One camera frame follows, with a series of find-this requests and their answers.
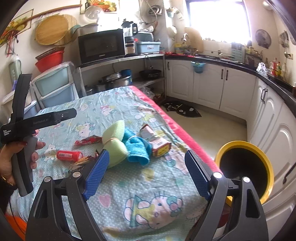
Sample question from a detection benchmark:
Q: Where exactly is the black granite countertop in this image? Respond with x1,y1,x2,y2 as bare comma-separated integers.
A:
165,53,295,116

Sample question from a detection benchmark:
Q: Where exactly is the green knitted cloth bundle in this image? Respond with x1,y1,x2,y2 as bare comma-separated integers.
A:
102,120,128,168

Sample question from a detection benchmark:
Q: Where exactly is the round bamboo tray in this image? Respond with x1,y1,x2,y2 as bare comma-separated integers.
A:
35,15,69,46

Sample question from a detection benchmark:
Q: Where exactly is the blue knitted cloth bundle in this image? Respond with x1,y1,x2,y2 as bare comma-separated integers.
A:
122,128,152,166

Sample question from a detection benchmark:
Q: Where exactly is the plastic drawer cabinet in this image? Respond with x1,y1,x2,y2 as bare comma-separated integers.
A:
30,62,79,109

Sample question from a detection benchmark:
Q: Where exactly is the dark brown snack wrapper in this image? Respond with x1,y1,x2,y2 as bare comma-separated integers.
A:
69,151,99,171

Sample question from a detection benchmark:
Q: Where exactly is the white cabinet run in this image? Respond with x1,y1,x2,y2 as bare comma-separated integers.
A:
165,58,295,240

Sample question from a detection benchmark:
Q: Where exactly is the black blender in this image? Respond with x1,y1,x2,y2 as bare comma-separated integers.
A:
121,19,138,56

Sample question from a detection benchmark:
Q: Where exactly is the crushed pink red carton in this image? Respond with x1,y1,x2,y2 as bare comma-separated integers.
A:
139,124,171,157

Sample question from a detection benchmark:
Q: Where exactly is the fruit picture on wall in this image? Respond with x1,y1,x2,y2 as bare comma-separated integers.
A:
80,0,119,14

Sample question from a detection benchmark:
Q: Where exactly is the black wok pan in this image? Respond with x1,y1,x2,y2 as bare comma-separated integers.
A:
139,69,162,80

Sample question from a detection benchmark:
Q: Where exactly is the black microwave oven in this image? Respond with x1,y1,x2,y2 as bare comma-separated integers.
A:
77,29,126,66

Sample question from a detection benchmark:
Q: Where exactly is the person's left hand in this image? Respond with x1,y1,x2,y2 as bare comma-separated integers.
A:
0,129,46,186

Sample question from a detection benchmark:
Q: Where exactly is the red plastic basin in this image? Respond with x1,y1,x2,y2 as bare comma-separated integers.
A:
35,50,64,73

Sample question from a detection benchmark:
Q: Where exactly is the black floor mat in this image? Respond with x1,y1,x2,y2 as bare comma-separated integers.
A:
162,100,201,118

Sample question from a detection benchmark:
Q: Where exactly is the wall mounted small fan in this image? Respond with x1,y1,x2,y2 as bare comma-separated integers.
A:
255,29,272,49

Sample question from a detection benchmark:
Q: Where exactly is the wooden cutting board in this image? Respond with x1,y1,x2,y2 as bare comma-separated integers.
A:
185,28,204,53

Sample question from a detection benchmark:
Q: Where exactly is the Hello Kitty blue tablecloth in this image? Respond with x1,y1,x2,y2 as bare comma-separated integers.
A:
33,87,213,240

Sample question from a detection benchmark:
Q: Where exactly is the blue hanging sink basket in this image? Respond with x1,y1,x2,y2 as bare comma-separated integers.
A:
191,61,206,74

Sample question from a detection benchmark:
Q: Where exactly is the pink blanket under cloth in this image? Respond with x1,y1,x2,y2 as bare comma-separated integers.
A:
128,85,232,227

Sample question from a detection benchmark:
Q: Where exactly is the red snack wrapper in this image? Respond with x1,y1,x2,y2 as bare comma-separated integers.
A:
74,135,102,146

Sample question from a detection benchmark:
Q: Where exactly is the yellow rimmed trash bin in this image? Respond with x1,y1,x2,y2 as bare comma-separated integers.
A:
215,141,274,204

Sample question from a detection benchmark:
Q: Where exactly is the steel pot with lid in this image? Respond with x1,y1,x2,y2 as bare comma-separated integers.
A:
96,69,132,92

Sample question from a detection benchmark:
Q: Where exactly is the blue dish rack box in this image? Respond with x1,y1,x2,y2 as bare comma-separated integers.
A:
136,42,161,54

